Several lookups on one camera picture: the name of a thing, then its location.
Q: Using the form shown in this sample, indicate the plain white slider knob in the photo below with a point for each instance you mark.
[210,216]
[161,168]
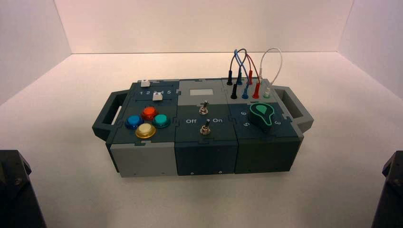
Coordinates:
[157,96]

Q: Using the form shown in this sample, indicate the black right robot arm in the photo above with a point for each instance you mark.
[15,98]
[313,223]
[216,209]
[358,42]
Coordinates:
[390,195]

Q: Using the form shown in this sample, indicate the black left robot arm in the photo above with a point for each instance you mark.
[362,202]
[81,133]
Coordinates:
[15,195]

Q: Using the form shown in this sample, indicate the white slider knob blue triangle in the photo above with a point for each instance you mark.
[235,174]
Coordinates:
[144,83]

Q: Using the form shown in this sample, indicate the white display window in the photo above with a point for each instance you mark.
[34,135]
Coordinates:
[201,92]

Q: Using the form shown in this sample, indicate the teal push button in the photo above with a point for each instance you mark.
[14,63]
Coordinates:
[161,120]

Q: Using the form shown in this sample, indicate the teal and grey control box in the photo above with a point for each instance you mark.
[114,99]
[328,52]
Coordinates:
[204,157]

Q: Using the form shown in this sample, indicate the orange push button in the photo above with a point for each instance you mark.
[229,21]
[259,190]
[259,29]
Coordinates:
[149,112]

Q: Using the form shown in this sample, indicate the yellow push button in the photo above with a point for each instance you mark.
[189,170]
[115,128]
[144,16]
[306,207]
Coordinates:
[145,130]

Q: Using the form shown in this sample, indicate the green rotary knob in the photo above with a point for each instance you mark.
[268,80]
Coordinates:
[262,117]

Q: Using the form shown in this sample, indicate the blue push button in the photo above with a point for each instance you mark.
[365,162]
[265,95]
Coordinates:
[134,121]

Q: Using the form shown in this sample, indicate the metal toggle switch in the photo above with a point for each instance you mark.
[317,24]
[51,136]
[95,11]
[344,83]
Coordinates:
[204,109]
[205,129]

